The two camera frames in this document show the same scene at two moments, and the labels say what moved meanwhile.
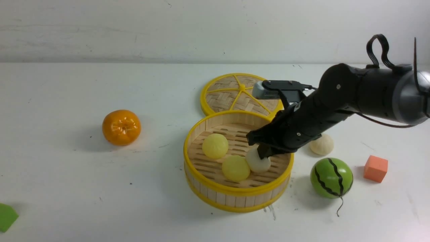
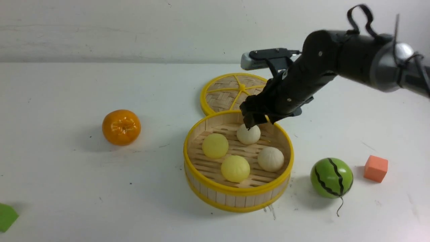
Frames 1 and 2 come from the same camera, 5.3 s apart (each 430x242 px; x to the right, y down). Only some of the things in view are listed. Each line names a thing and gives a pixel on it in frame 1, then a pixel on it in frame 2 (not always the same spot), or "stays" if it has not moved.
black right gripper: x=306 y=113 -> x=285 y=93
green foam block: x=8 y=215 stays
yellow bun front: x=235 y=168 stays
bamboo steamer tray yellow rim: x=222 y=172 stays
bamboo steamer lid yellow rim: x=233 y=91 stays
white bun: x=257 y=164 -> x=270 y=159
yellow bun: x=215 y=146 stays
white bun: x=323 y=146 -> x=249 y=136
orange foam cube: x=375 y=168 stays
